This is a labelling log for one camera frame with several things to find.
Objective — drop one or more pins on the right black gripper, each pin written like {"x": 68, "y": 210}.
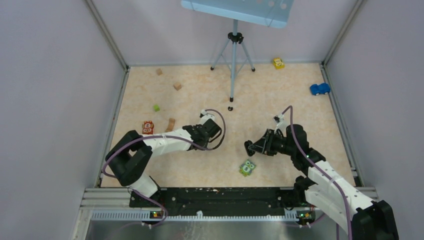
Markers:
{"x": 264, "y": 145}

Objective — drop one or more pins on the wooden cube block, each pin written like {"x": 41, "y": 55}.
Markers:
{"x": 177, "y": 86}

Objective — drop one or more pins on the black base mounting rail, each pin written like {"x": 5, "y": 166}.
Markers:
{"x": 228, "y": 202}

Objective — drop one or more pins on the light blue tripod stand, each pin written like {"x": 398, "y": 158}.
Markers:
{"x": 235, "y": 38}

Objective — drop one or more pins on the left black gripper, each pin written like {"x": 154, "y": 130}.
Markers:
{"x": 195, "y": 126}

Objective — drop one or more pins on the green owl number block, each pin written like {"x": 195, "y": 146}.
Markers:
{"x": 247, "y": 168}

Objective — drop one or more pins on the small green cube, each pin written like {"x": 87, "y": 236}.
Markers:
{"x": 156, "y": 108}

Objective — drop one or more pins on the light blue perforated board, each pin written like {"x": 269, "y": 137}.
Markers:
{"x": 270, "y": 13}

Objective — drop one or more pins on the wooden arch block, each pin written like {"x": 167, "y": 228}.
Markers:
{"x": 171, "y": 124}

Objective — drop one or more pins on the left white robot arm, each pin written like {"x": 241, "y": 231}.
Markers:
{"x": 128, "y": 159}

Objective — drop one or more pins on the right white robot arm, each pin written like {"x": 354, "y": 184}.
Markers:
{"x": 360, "y": 216}

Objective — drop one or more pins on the orange red animal block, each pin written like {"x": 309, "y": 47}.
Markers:
{"x": 148, "y": 128}

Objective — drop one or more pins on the small wooden cube far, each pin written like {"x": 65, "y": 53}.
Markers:
{"x": 159, "y": 71}

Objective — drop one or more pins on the blue toy car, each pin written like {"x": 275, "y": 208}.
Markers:
{"x": 320, "y": 89}

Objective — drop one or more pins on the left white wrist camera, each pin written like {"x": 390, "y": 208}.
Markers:
{"x": 205, "y": 116}

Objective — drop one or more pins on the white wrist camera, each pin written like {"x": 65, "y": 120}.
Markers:
{"x": 205, "y": 116}
{"x": 280, "y": 122}

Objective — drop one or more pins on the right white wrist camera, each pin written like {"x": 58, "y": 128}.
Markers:
{"x": 280, "y": 122}

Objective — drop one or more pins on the black earbud charging case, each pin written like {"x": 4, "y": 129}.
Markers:
{"x": 247, "y": 145}

